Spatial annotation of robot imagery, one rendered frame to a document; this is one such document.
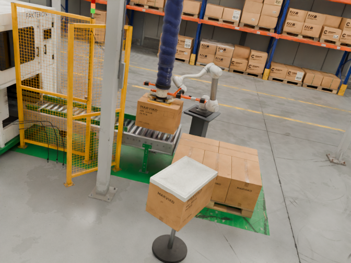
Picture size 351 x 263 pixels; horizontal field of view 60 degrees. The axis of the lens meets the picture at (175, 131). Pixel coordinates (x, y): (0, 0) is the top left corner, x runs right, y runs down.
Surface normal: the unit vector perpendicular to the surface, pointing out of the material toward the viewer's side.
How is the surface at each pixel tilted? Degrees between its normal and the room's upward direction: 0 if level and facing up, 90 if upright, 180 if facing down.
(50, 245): 0
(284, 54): 90
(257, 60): 92
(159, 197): 90
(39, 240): 0
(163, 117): 90
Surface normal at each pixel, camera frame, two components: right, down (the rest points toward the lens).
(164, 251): 0.16, -0.88
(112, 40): -0.17, 0.41
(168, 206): -0.57, 0.28
